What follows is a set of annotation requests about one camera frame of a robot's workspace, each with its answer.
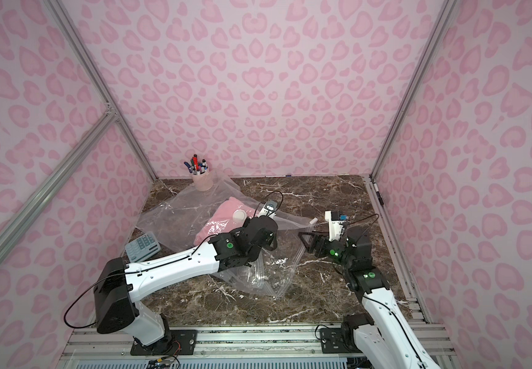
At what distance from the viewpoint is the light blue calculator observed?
3.02ft

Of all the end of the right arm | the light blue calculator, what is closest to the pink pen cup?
the light blue calculator

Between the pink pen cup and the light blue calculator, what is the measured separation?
0.30 meters

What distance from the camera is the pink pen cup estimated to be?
1.09m

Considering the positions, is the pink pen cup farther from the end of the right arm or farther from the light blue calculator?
the end of the right arm
